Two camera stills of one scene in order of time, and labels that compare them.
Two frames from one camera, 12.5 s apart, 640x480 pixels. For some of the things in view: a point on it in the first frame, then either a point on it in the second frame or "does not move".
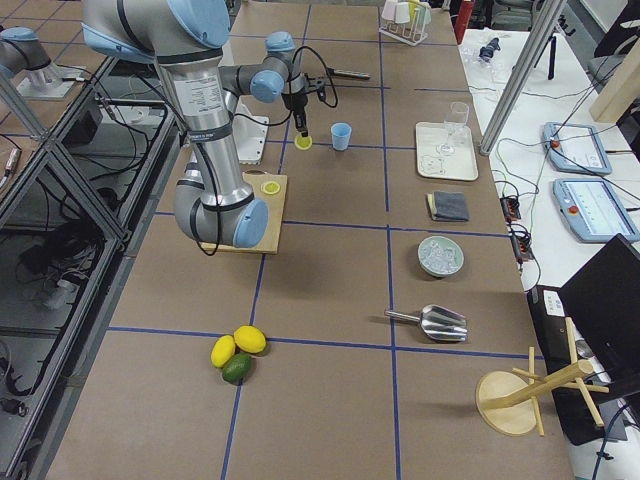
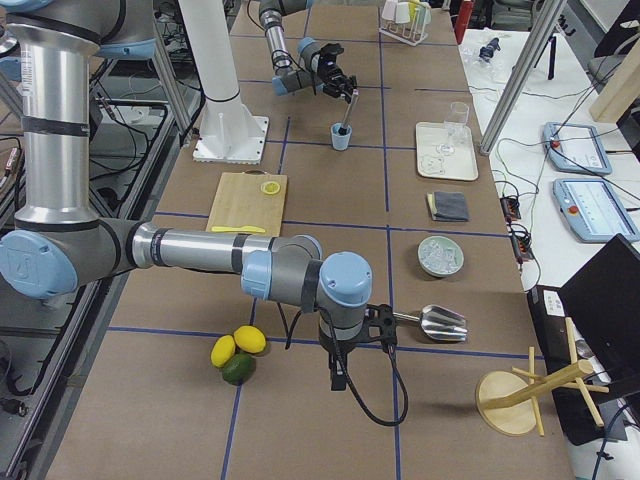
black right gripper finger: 304,133 -> 341,380
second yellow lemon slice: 270,187 does not move
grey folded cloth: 448,206 does not move
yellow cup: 412,6 does not move
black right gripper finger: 299,122 -> 336,383
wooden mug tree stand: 508,401 does not move
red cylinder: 462,19 does not move
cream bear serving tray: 445,151 does not move
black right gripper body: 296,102 -> 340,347
